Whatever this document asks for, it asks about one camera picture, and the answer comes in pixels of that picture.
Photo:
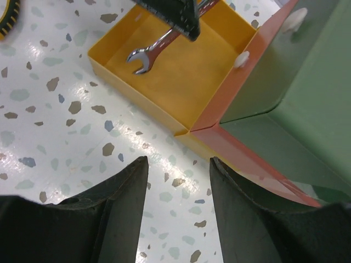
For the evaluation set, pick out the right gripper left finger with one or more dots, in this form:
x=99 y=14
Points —
x=100 y=224

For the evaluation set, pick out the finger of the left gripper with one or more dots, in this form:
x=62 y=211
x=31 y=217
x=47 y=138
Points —
x=181 y=15

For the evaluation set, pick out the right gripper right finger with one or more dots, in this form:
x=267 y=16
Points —
x=256 y=225

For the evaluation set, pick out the silver wrench front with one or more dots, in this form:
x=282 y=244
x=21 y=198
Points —
x=148 y=55

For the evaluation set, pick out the yellow drawer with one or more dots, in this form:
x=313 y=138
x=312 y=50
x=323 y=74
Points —
x=185 y=75

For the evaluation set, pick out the green drawer box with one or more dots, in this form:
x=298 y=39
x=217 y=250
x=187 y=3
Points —
x=306 y=135

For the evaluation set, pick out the orange black pliers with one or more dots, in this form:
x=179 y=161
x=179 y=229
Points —
x=9 y=17

